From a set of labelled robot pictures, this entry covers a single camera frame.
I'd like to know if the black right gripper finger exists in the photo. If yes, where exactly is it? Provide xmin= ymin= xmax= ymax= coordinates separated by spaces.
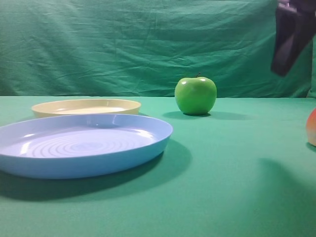
xmin=271 ymin=0 xmax=316 ymax=77

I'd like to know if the yellow plate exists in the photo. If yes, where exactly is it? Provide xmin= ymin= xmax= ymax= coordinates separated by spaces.
xmin=32 ymin=99 xmax=141 ymax=118

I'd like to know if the blue plate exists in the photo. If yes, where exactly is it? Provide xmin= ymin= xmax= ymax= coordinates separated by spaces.
xmin=0 ymin=114 xmax=173 ymax=179

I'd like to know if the green apple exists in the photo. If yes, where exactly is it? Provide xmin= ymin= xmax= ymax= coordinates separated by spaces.
xmin=174 ymin=75 xmax=217 ymax=116

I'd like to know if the green table cloth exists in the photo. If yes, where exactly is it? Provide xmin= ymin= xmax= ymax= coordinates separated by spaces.
xmin=0 ymin=97 xmax=316 ymax=237

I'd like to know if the green backdrop cloth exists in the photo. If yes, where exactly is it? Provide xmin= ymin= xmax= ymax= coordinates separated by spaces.
xmin=0 ymin=0 xmax=316 ymax=98

